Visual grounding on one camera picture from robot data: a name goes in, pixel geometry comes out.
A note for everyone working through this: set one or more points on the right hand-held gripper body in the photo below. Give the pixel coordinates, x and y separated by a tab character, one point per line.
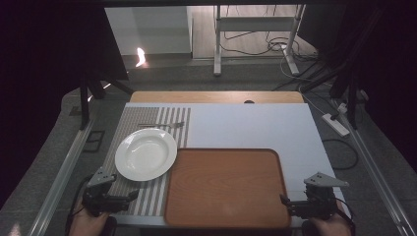
316	203

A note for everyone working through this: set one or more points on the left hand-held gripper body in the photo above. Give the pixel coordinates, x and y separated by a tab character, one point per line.
98	200

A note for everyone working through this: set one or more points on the white cabinet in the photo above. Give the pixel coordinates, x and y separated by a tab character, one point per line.
147	29

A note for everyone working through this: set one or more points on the white desk frame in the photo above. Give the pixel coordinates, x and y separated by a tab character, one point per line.
255	23

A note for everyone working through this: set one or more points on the black floor frame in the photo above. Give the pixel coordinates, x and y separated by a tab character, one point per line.
94	141

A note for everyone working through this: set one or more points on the white board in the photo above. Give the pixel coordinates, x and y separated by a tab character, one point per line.
249	126

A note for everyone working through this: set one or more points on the light wooden table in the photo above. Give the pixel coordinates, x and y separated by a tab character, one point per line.
203	97

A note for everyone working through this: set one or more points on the person's right hand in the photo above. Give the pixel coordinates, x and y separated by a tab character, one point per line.
331	226

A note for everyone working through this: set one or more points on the brown wooden tray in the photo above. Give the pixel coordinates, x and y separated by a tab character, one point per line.
226	187

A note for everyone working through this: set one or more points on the aluminium rail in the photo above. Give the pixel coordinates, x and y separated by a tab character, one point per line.
377	177
62	178

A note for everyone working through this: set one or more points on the white power strip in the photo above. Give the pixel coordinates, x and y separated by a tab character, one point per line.
335	125

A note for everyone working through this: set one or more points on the black curtain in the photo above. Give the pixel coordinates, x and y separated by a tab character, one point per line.
42	82
393	72

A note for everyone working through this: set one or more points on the white plug adapter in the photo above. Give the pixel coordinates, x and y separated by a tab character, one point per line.
342	108

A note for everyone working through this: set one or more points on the grey striped placemat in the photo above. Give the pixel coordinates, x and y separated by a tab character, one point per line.
144	114

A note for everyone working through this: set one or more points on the white round plate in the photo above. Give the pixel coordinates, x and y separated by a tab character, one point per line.
146	154

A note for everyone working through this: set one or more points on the person's left hand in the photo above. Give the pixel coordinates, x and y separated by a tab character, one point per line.
86	223

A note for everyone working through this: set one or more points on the black metal stand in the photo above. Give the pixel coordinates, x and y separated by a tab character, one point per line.
84	98
352	95

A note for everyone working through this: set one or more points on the metal fork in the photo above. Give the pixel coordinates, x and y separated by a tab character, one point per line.
164	125

